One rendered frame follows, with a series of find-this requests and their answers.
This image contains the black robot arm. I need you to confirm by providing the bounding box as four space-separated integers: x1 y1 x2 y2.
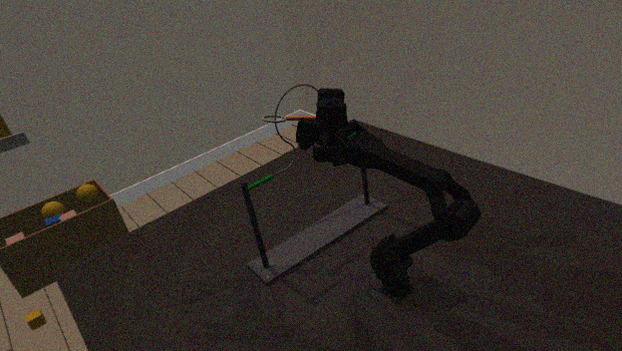
296 97 481 304

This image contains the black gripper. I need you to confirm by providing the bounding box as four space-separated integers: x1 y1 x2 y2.
313 89 345 162

